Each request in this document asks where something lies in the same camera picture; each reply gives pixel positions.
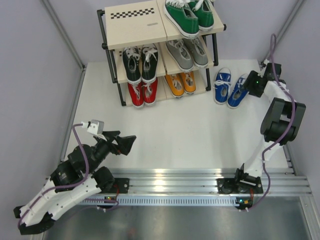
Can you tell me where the orange sneaker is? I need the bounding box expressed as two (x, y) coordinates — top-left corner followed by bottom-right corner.
(164, 74), (185, 98)
(180, 71), (197, 95)

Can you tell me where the left grey corner post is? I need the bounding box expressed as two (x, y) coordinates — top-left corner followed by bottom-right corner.
(41, 0), (87, 71)

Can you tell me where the green sneaker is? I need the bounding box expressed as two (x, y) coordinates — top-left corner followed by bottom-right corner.
(163, 0), (200, 39)
(188, 0), (214, 31)

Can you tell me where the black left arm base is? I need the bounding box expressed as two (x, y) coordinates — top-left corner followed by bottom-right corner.
(101, 178), (130, 194)

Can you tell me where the grey sneaker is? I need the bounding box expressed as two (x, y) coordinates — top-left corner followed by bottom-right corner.
(165, 39), (194, 73)
(182, 37), (209, 68)

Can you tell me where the red sneaker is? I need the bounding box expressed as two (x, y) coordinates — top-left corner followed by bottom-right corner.
(127, 82), (144, 108)
(143, 78), (158, 106)

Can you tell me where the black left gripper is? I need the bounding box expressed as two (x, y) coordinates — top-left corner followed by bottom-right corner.
(86, 130), (136, 175)

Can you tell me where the black sneaker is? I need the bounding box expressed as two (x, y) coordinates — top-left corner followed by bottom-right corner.
(141, 43), (159, 84)
(122, 46), (142, 85)

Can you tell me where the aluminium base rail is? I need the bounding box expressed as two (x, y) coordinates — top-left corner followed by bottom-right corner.
(41, 149), (313, 207)

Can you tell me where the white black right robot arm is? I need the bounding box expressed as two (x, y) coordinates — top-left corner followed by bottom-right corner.
(233, 70), (306, 194)

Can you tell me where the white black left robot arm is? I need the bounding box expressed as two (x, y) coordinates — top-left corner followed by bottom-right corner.
(13, 130), (137, 235)

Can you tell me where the grey aluminium corner post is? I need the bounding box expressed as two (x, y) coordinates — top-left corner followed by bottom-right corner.
(258, 0), (307, 69)

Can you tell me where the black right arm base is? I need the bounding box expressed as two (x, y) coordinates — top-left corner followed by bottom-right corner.
(216, 163), (264, 195)

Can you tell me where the beige black shoe shelf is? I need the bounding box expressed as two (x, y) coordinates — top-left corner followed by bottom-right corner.
(97, 0), (227, 106)

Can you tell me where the blue sneaker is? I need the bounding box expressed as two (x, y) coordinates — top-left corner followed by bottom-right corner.
(227, 74), (248, 109)
(212, 67), (232, 105)

